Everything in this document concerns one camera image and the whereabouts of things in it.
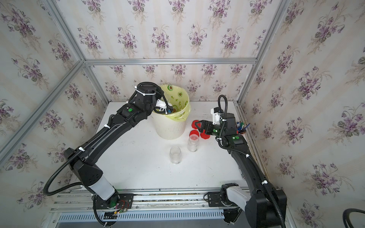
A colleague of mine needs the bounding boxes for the green avocado print bag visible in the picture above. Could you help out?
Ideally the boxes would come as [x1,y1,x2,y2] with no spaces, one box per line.
[157,85,191,115]

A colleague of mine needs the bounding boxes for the black cable loop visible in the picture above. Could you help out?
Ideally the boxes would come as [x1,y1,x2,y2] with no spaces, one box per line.
[342,208,365,228]

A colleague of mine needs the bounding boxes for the glass tea jar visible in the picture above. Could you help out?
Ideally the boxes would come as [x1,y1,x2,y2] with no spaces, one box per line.
[169,146,182,164]

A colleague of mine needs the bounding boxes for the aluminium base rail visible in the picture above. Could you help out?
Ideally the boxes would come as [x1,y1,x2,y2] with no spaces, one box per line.
[41,188,244,228]

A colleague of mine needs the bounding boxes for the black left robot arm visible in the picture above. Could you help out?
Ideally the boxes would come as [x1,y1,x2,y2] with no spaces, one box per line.
[43,82,173,227]

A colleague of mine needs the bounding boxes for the pens in cup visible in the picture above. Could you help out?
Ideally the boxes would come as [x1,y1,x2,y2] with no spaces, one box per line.
[236,121,251,135]

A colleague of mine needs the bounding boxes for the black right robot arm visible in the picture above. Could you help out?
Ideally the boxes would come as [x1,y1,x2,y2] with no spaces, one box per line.
[195,95,287,228]

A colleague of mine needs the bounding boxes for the aluminium frame bars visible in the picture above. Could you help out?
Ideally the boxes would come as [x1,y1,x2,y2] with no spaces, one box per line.
[0,0,291,169]

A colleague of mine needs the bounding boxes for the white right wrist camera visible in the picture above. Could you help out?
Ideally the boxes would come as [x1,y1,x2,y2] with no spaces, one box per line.
[211,107,224,125]

